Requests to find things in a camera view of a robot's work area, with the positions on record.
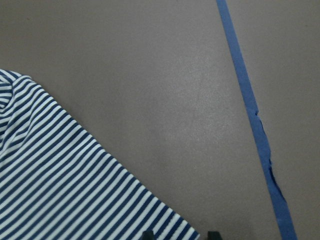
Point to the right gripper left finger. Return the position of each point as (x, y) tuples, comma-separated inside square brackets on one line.
[(147, 235)]

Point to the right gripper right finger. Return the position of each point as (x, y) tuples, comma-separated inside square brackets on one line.
[(214, 235)]

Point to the blue white striped polo shirt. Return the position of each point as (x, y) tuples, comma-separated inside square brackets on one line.
[(58, 183)]

